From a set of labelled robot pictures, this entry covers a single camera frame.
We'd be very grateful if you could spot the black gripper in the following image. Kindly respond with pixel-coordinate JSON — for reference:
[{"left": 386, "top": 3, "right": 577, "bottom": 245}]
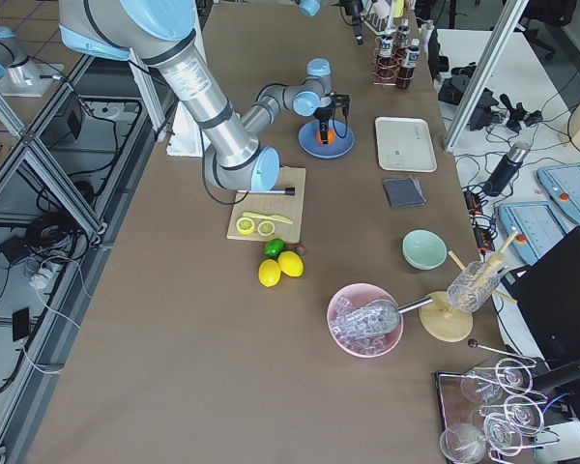
[
  {"left": 341, "top": 0, "right": 364, "bottom": 45},
  {"left": 314, "top": 107, "right": 333, "bottom": 144}
]

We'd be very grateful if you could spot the orange fruit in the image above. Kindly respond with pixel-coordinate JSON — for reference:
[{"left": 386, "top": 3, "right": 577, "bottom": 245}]
[{"left": 315, "top": 127, "right": 336, "bottom": 145}]

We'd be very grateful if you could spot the tea bottle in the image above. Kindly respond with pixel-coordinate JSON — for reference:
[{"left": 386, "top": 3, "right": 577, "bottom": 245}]
[
  {"left": 375, "top": 27, "right": 396, "bottom": 81},
  {"left": 395, "top": 39, "right": 421, "bottom": 90},
  {"left": 395, "top": 18, "right": 410, "bottom": 56}
]

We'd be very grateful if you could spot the steel muddler black tip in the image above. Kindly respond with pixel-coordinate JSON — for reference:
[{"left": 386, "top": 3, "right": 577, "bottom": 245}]
[{"left": 238, "top": 187, "right": 296, "bottom": 196}]

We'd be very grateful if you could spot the cream rabbit tray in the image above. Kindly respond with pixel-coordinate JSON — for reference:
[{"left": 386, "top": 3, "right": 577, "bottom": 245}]
[{"left": 375, "top": 116, "right": 437, "bottom": 173}]

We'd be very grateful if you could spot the wooden cutting board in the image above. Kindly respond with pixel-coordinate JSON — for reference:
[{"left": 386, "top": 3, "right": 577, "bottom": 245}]
[{"left": 226, "top": 167, "right": 306, "bottom": 244}]

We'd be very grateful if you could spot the yellow plastic knife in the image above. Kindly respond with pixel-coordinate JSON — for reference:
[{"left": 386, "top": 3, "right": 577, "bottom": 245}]
[{"left": 242, "top": 211, "right": 294, "bottom": 224}]

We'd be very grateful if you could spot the grey folded cloth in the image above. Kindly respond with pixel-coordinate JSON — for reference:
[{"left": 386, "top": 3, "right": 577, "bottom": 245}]
[{"left": 383, "top": 176, "right": 426, "bottom": 209}]

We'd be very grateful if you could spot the lemon slice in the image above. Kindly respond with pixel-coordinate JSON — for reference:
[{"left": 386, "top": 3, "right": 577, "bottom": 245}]
[
  {"left": 235, "top": 217, "right": 256, "bottom": 236},
  {"left": 257, "top": 219, "right": 276, "bottom": 237}
]

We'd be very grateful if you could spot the green lime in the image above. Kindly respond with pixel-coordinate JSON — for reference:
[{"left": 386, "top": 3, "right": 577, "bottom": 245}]
[{"left": 264, "top": 238, "right": 285, "bottom": 259}]

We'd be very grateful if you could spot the yellow lemon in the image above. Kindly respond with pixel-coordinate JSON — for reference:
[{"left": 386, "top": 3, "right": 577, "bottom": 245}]
[
  {"left": 258, "top": 259, "right": 281, "bottom": 288},
  {"left": 277, "top": 250, "right": 305, "bottom": 277}
]

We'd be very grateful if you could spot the mint green bowl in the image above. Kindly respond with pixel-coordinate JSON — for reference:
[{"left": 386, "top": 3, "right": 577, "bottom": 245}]
[{"left": 402, "top": 229, "right": 448, "bottom": 271}]

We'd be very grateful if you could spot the pink bowl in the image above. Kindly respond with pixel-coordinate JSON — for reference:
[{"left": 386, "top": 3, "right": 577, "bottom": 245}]
[{"left": 327, "top": 283, "right": 404, "bottom": 358}]

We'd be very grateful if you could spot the black thermos bottle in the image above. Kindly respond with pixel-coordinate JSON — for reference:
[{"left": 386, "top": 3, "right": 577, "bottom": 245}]
[{"left": 482, "top": 141, "right": 531, "bottom": 197}]

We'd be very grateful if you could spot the steel ice scoop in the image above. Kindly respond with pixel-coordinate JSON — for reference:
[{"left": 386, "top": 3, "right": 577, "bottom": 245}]
[{"left": 358, "top": 296, "right": 433, "bottom": 337}]

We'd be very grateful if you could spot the glass mug on stand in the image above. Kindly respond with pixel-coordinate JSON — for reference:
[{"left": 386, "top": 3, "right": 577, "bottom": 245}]
[{"left": 447, "top": 261, "right": 505, "bottom": 313}]

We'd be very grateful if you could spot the wooden cup stand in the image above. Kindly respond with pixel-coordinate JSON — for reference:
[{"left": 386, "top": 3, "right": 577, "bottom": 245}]
[{"left": 419, "top": 229, "right": 517, "bottom": 342}]

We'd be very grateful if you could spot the blue teach pendant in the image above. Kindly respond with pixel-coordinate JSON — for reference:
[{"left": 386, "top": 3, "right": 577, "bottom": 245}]
[
  {"left": 536, "top": 163, "right": 580, "bottom": 225},
  {"left": 498, "top": 201, "right": 570, "bottom": 265}
]

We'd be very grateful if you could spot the wine glass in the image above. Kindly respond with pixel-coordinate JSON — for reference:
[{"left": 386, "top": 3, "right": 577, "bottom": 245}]
[
  {"left": 439, "top": 422, "right": 486, "bottom": 463},
  {"left": 483, "top": 413, "right": 523, "bottom": 457},
  {"left": 460, "top": 367, "right": 503, "bottom": 404},
  {"left": 494, "top": 358, "right": 533, "bottom": 394}
]

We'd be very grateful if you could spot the copper wire bottle rack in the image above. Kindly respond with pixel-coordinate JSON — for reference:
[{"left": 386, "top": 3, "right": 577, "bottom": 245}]
[{"left": 372, "top": 25, "right": 421, "bottom": 90}]

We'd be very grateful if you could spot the aluminium frame post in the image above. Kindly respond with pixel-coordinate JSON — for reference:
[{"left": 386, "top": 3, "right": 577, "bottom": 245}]
[{"left": 443, "top": 0, "right": 528, "bottom": 153}]

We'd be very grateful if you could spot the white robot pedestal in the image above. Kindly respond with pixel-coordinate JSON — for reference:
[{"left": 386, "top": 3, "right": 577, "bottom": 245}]
[{"left": 166, "top": 101, "right": 207, "bottom": 158}]

